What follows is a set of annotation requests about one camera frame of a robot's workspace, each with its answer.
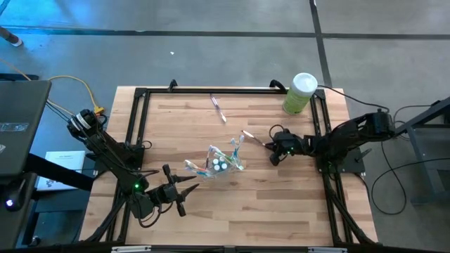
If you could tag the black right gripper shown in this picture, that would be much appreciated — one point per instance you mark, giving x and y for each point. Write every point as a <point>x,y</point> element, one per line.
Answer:
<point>288,144</point>

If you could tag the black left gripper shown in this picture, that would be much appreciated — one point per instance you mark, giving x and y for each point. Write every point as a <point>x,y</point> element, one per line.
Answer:
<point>168,193</point>

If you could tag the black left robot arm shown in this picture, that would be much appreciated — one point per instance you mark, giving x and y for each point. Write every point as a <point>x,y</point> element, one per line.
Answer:
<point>105,147</point>

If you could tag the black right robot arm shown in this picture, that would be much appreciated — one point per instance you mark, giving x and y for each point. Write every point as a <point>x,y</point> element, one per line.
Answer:
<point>348,137</point>

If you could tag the green wipes canister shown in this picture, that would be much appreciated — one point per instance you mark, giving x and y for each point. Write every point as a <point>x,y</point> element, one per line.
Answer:
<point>299,98</point>

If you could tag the white booklet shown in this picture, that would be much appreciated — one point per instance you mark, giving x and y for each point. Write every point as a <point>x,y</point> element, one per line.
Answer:
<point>70,158</point>

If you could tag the black diagonal beam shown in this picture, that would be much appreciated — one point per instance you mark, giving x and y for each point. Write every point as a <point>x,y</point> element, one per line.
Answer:
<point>59,172</point>

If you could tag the black desk top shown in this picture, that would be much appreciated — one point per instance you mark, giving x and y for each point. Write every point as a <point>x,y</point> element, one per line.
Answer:
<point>24,105</point>

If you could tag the clear plastic strip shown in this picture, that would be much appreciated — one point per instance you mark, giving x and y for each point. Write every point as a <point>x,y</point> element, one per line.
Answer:
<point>14,127</point>

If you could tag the person's shoe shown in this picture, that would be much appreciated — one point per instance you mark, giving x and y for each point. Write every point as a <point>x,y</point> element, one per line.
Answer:
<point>10,38</point>

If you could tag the black curved frame bracket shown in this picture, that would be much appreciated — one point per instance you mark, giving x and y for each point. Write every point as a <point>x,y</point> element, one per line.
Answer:
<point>277,83</point>
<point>172,84</point>

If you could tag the silver bracket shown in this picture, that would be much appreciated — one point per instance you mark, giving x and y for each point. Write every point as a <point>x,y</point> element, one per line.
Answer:
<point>327,250</point>
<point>130,249</point>

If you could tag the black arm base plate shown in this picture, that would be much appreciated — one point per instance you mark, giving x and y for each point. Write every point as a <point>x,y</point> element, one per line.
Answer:
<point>355,166</point>
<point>102,165</point>

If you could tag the black desk frame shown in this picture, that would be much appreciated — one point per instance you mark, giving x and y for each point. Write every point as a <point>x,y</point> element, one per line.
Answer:
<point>418,119</point>

